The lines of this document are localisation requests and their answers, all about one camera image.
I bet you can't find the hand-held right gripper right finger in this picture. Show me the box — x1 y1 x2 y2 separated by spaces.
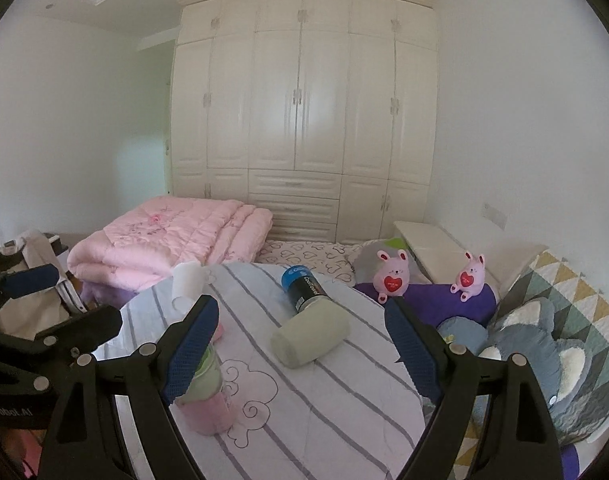
383 297 568 480

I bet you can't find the triangle pattern cushion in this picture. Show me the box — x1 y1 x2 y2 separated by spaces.
454 250 609 480

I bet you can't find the grey green pillow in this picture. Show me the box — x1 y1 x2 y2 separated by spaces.
347 237 416 282

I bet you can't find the heart print bed sheet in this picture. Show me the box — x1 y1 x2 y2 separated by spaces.
257 239 366 288

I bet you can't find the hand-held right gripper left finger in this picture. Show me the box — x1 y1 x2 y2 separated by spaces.
37 294 220 480

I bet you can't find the beige cloth bag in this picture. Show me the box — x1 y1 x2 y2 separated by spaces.
0 230 88 341

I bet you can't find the white headboard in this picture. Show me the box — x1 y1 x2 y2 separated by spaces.
393 220 550 292

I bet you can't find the white wardrobe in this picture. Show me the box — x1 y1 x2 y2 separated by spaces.
167 0 440 247

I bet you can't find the pink quilt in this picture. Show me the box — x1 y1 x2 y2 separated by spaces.
67 197 275 293

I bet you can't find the white cup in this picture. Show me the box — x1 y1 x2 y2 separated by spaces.
172 261 210 311

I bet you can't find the blue plush toy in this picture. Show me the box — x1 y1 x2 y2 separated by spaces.
437 316 491 357

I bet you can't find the grey plush toy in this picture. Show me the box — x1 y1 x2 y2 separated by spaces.
478 297 606 447

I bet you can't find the pink rabbit plush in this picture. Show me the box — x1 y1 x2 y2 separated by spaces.
450 252 487 302
374 249 411 304

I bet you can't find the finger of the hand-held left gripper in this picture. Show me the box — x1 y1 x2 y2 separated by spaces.
0 305 124 362
0 264 61 320

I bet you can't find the purple pillow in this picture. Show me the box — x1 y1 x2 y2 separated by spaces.
354 280 500 332

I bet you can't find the striped white cloth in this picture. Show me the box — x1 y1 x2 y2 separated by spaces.
92 262 437 480

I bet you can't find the pale green cup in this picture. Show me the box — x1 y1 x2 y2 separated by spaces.
271 305 351 370

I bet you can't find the pink and green cup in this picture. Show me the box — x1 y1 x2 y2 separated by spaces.
177 322 233 436

